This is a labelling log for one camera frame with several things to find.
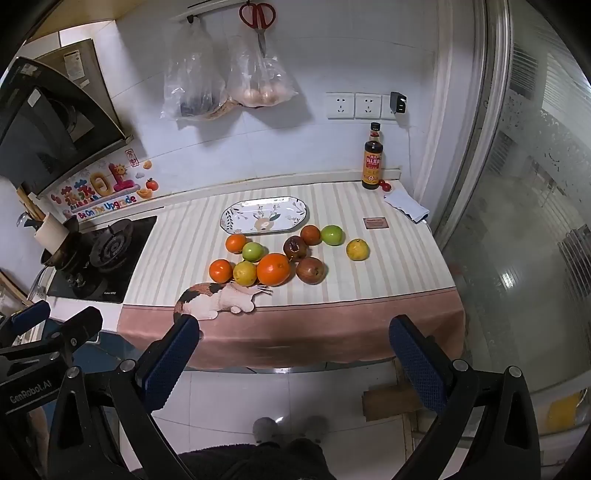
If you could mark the dark orange tangerine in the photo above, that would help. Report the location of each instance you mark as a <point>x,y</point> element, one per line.
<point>310,234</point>

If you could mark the cardboard piece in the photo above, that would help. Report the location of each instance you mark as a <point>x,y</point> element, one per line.
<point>392,401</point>

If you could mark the dark red pomegranate back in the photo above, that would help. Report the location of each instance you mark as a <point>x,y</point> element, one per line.
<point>296,248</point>

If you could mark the yellow citrus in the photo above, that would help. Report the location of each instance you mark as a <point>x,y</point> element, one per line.
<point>357,249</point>
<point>244,273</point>

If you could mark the person's grey shoe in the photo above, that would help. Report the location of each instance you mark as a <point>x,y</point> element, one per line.
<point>265,429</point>
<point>315,427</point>

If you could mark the brownish red apple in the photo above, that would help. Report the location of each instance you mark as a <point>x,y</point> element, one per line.
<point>311,270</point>

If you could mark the woven trivet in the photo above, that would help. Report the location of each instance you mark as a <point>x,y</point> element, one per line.
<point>226,108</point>

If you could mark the black plug adapter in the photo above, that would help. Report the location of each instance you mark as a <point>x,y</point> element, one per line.
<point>399,102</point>

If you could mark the wooden utensils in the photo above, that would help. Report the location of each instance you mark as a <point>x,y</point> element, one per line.
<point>30,203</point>

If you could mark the wall hook rail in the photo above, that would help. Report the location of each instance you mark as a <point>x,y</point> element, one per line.
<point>207,11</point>

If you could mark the small orange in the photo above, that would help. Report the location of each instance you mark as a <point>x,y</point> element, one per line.
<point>220,270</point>
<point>236,243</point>

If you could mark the range hood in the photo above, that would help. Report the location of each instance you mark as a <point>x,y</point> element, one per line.
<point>46,129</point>

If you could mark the large orange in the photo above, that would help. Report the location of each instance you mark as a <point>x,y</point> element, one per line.
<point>274,269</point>

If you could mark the plastic bag with dark contents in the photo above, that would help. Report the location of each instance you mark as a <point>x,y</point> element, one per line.
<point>194,87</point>

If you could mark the red scissors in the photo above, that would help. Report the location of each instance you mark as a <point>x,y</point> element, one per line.
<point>261,41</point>

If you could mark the blue cabinet front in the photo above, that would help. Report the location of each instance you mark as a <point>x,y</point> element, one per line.
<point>106,353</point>

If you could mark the plastic bag of eggs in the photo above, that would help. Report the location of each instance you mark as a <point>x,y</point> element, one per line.
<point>261,87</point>

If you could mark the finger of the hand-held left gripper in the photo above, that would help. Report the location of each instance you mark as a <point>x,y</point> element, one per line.
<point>27,316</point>
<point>81,323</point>

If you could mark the white wall socket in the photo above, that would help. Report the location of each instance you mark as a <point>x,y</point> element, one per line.
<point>340,105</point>
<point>368,105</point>
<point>386,108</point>

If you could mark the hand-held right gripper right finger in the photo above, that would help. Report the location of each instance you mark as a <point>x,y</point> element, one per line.
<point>415,364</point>

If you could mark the person's dark pants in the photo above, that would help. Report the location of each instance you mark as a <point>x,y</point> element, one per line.
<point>254,461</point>

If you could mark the colourful wall sticker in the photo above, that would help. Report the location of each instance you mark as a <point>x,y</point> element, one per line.
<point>106,184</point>

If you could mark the small brown card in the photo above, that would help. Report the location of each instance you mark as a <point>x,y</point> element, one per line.
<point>375,223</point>

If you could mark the dark cooking pot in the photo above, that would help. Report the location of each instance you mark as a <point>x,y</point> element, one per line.
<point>69,256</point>

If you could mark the frosted glass door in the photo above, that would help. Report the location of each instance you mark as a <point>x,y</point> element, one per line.
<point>531,230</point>

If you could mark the dark sauce bottle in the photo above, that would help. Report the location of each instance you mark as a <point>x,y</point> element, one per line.
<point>372,166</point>

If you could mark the folded white cloth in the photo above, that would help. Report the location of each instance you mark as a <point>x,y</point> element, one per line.
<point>406,205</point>

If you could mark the black gas stove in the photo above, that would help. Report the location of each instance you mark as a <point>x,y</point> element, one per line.
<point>115,244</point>

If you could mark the oval floral plate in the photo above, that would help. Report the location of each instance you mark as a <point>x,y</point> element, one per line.
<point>277,214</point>

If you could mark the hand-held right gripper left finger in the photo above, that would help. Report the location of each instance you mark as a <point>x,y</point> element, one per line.
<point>168,364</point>

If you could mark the green apple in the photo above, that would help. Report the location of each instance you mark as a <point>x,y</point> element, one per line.
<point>253,251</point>
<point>332,235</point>

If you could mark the beige cylinder holder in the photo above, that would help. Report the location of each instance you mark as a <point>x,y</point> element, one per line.
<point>51,233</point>

